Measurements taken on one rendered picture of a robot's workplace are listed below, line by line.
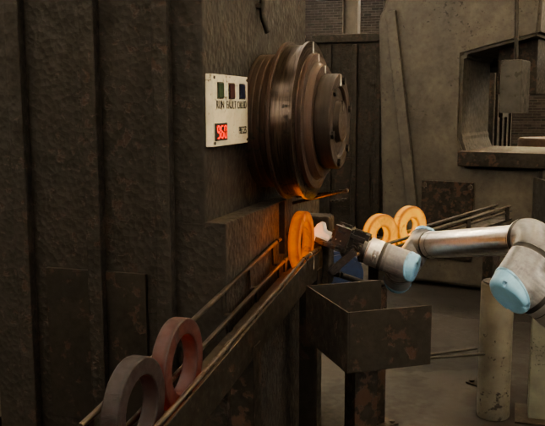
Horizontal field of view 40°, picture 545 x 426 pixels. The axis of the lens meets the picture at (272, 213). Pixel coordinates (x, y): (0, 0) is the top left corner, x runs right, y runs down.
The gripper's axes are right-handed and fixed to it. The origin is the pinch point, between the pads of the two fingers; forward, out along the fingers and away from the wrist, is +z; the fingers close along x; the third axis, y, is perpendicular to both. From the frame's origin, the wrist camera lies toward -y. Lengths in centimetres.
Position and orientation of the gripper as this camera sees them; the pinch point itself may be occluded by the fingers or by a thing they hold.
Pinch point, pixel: (307, 234)
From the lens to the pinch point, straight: 246.5
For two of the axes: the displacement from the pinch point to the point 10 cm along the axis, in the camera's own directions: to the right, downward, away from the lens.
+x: -3.0, 1.3, -9.4
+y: 2.9, -9.3, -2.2
